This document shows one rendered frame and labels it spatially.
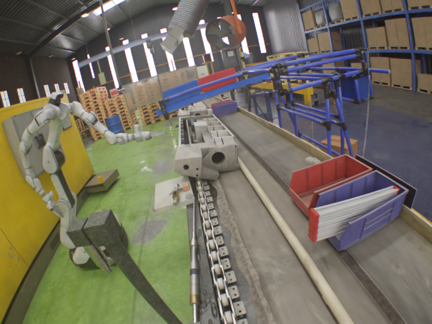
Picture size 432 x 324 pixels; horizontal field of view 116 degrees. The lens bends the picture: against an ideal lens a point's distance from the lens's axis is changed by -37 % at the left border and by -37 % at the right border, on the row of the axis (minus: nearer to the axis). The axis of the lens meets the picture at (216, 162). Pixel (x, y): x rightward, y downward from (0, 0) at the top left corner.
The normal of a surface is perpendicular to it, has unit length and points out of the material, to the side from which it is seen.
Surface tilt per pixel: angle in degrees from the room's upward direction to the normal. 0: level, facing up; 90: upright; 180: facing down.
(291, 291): 0
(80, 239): 90
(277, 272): 0
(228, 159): 90
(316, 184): 88
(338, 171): 88
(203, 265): 0
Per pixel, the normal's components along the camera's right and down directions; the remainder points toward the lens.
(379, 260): -0.22, -0.89
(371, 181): 0.15, 0.34
